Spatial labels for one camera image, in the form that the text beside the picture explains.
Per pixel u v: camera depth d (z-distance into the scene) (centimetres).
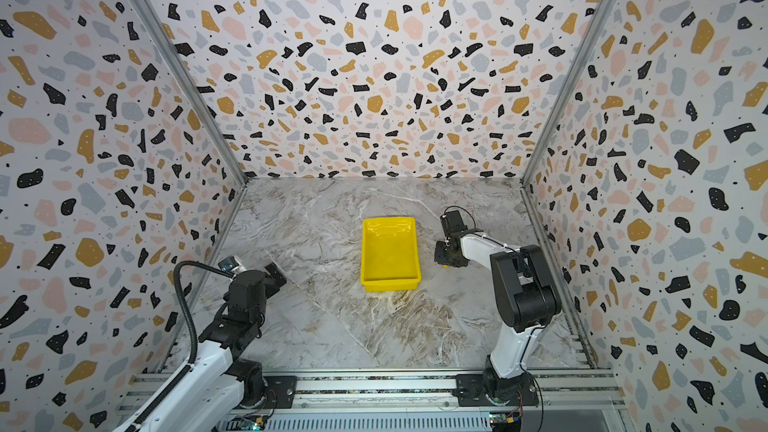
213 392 58
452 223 80
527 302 49
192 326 54
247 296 62
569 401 76
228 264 70
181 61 86
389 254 98
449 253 84
